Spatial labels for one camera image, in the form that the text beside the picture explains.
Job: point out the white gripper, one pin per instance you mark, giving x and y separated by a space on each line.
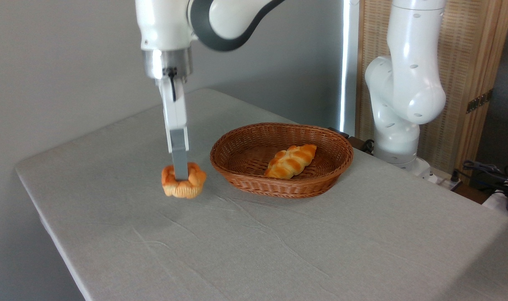
175 113

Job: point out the round flower-shaped bread roll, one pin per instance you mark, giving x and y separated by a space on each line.
192 187

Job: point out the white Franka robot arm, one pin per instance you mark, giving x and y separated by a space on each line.
162 25

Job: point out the braided long bread roll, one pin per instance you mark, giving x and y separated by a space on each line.
290 162

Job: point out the light grey tablecloth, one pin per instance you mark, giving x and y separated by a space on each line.
237 242

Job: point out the brown wicker basket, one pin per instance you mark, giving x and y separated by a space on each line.
321 175

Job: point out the white vertical pole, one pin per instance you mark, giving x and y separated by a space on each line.
349 62

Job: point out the white power strip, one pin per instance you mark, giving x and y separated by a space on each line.
444 180

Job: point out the black screen hinge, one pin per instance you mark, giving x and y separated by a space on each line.
479 101

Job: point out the wooden woven folding screen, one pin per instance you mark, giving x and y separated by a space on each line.
471 50

